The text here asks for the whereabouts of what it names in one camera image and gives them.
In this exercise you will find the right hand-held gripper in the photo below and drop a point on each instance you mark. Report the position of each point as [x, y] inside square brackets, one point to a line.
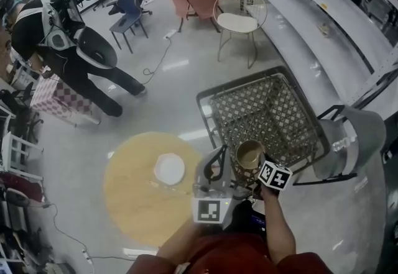
[275, 175]

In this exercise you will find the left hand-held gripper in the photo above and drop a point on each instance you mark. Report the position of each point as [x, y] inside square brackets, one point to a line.
[208, 210]

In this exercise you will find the beige ceramic cup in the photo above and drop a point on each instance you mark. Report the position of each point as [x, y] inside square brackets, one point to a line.
[250, 156]

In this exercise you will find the white round plate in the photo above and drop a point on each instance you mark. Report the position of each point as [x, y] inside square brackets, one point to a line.
[169, 168]

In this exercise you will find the person's left forearm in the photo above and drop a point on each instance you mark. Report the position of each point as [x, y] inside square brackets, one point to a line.
[186, 241]

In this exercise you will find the person's right forearm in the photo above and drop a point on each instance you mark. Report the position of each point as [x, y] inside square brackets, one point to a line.
[280, 226]

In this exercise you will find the black device blue screen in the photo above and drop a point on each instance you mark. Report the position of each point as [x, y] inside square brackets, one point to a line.
[258, 220]

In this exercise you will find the person's black trousers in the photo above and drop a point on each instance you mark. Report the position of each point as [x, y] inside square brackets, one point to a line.
[244, 215]

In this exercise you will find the metal mesh basket cart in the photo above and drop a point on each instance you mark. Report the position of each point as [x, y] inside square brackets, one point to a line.
[264, 111]

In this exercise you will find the clear plastic water bottle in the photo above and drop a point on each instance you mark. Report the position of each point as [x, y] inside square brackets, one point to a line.
[343, 143]

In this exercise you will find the round wooden table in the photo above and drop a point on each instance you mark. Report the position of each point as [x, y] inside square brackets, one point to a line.
[133, 198]

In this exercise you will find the person's red shirt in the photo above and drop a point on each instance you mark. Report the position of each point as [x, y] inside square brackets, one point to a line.
[230, 257]

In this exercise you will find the grey shell chair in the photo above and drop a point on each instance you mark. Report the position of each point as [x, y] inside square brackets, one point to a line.
[367, 133]

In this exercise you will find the white power strip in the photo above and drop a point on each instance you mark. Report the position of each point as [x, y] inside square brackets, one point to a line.
[87, 256]
[168, 36]

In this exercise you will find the crumpled beige paper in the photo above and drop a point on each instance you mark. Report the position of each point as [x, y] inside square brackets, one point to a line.
[325, 30]

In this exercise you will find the pink checkered cloth table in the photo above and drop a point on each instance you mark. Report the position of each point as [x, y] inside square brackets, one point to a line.
[62, 102]

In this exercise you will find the blue chair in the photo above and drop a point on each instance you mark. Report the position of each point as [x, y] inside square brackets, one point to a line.
[129, 8]

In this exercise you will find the black office chair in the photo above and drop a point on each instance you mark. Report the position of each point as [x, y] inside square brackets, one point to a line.
[18, 102]

